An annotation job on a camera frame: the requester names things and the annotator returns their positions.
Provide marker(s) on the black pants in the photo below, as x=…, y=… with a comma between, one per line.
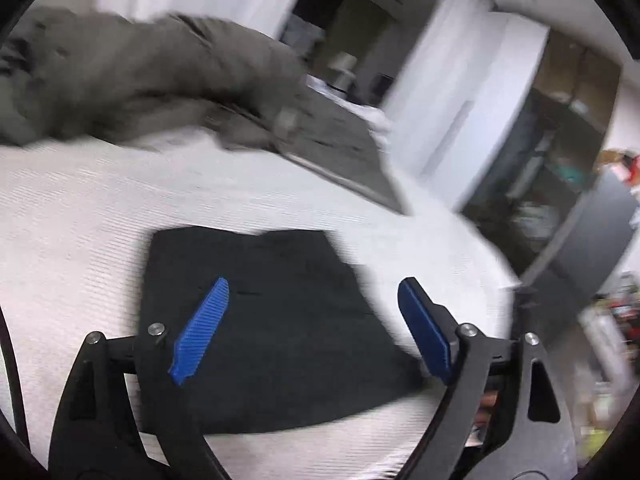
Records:
x=299, y=344

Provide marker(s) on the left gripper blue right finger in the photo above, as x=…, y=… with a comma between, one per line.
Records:
x=502, y=415

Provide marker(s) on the white sheer curtain right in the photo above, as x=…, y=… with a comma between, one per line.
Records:
x=447, y=31

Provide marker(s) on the dark glass shelf cabinet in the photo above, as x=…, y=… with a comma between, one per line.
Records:
x=547, y=159

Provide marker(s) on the white chair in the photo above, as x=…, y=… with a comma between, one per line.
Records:
x=341, y=70

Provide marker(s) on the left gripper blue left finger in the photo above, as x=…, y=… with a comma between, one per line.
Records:
x=95, y=435

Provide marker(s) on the dark grey duvet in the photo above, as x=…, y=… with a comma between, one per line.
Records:
x=65, y=75

